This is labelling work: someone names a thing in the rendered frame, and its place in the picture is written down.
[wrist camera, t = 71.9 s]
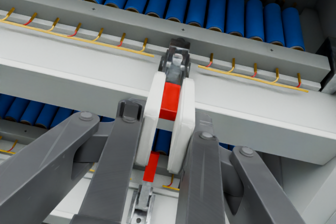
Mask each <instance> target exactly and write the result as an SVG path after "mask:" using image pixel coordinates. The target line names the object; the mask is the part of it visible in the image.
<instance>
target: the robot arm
mask: <svg viewBox="0 0 336 224"><path fill-rule="evenodd" d="M165 80H166V74H165V72H160V71H157V72H156V73H155V75H154V78H153V81H152V85H151V88H150V92H149V95H148V98H147V101H146V100H141V99H136V98H130V99H123V100H120V101H119V102H118V106H117V112H116V118H115V120H114V121H111V122H100V117H99V116H98V115H97V114H94V113H92V112H89V111H80V112H76V113H74V114H72V115H71V116H69V117H68V118H66V119H65V120H63V121H62V122H60V123H59V124H58V125H56V126H55V127H53V128H52V129H50V130H49V131H47V132H46V133H44V134H43V135H41V136H40V137H38V138H37V139H36V140H34V141H33V142H31V143H30V144H28V145H27V146H25V147H24V148H22V149H21V150H19V151H18V152H17V153H15V154H14V155H12V156H11V157H9V158H8V159H6V160H5V161H3V162H2V163H0V224H41V223H42V222H43V221H44V220H45V219H46V218H47V216H48V215H49V214H50V213H51V212H52V211H53V210H54V209H55V208H56V206H57V205H58V204H59V203H60V202H61V201H62V200H63V199H64V198H65V197H66V195H67V194H68V193H69V192H70V191H71V190H72V189H73V188H74V187H75V186H76V184H77V183H78V182H79V181H80V180H81V179H82V178H83V177H84V176H85V174H86V173H87V172H88V171H89V170H90V169H91V168H92V166H93V164H94V163H97V166H96V168H95V171H94V173H93V176H92V178H91V181H90V183H89V186H88V188H87V191H86V193H85V196H84V199H83V201H82V204H81V206H80V209H79V211H78V214H74V215H73V217H72V219H71V221H70V223H69V224H121V223H122V218H123V213H124V208H125V203H126V198H127V193H128V188H129V183H130V179H131V174H132V169H133V164H134V163H135V165H137V166H142V167H145V166H147V165H148V162H149V158H150V153H151V149H152V145H153V140H154V136H155V132H156V127H157V123H158V119H159V114H160V108H161V102H162V97H163V91H164V85H165ZM167 170H168V171H169V173H173V174H177V175H179V174H180V173H182V175H181V178H180V182H179V185H178V189H179V195H178V203H177V211H176V219H175V224H226V220H225V213H226V216H227V219H228V221H229V224H306V222H305V221H304V220H303V218H302V217H301V215H300V214H299V212H298V211H297V209H296V208H295V206H294V205H293V204H292V202H291V201H290V199H289V198H288V196H287V195H286V193H285V192H284V190H283V189H282V188H281V186H280V185H279V183H278V182H277V180H276V179H275V177H274V176H273V174H272V173H271V172H270V170H269V169H268V167H267V166H266V164H265V163H264V161H263V160H262V158H261V157H260V156H259V154H258V153H257V152H256V151H254V150H253V149H252V148H250V147H247V146H242V145H237V146H235V147H234V148H233V150H232V151H230V150H228V149H226V148H223V147H222V146H220V145H219V139H218V138H217V137H216V136H215V135H214V130H213V123H212V118H211V117H210V116H209V115H208V114H205V113H201V112H196V111H195V81H194V80H193V79H190V78H185V79H183V83H182V87H181V91H180V95H179V102H178V109H177V114H176V118H175V121H174V122H173V129H172V136H171V143H170V151H169V158H168V165H167Z"/></svg>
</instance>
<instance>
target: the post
mask: <svg viewBox="0 0 336 224"><path fill-rule="evenodd" d="M322 2H323V0H317V1H316V3H315V6H314V8H313V9H314V10H317V9H318V8H319V6H320V5H321V3H322ZM280 161H281V174H282V186H283V191H284V192H285V194H286V195H287V197H288V198H289V199H290V201H291V202H292V204H293V205H294V207H295V208H296V210H297V211H298V213H299V214H300V215H301V217H302V218H303V220H304V221H305V223H306V224H326V223H327V221H328V220H329V219H330V218H331V216H332V215H333V214H334V213H335V211H336V156H335V157H333V158H332V159H331V160H330V161H328V162H327V163H326V164H324V165H319V164H315V163H310V162H306V161H301V160H297V159H292V158H288V157H284V156H280Z"/></svg>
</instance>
